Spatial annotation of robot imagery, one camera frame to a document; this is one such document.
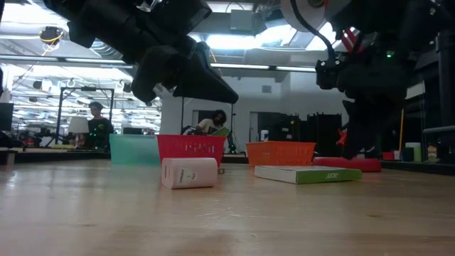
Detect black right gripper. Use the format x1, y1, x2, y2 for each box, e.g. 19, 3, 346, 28
337, 46, 410, 159

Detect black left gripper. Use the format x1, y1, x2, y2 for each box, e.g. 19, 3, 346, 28
67, 0, 239, 104

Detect red plastic basket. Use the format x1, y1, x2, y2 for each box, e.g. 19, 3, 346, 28
156, 134, 227, 168

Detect pink white power adapter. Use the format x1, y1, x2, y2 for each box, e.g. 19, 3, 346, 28
161, 157, 225, 190

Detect teal plastic bin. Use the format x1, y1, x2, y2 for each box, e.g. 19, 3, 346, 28
109, 133, 161, 166

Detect black equipment cabinets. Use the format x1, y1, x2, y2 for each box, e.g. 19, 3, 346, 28
250, 112, 343, 158

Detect seated person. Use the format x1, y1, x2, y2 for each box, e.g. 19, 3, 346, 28
195, 109, 228, 136

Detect long ceiling light bar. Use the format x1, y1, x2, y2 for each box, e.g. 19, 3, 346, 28
0, 53, 317, 73

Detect small yellow figurine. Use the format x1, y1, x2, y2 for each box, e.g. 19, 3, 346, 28
427, 144, 439, 164

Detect grey metal bar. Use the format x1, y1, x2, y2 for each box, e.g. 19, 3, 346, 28
422, 125, 455, 134

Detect grey ceiling box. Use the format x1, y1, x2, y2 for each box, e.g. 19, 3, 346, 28
230, 9, 254, 31

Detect orange plastic basket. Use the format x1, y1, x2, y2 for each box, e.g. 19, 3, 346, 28
245, 141, 317, 167

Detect standing person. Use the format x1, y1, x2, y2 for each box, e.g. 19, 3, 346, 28
84, 101, 114, 149

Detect white lamp shade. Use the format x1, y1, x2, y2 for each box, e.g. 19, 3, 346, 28
67, 116, 90, 134

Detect black ceiling dome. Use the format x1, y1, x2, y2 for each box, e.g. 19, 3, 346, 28
38, 25, 65, 46

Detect background wooden table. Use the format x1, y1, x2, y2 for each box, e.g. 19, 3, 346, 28
0, 147, 111, 165

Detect dark monitor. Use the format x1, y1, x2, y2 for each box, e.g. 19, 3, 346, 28
0, 102, 14, 132

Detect yellow cable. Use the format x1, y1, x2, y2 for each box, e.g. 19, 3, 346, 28
398, 108, 405, 154

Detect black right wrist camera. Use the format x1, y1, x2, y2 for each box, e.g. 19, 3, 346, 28
315, 58, 343, 90

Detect black metal table frame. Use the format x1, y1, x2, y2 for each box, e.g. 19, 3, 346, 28
436, 30, 455, 129

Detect black right camera cable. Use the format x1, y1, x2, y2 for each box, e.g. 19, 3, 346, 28
289, 0, 337, 61

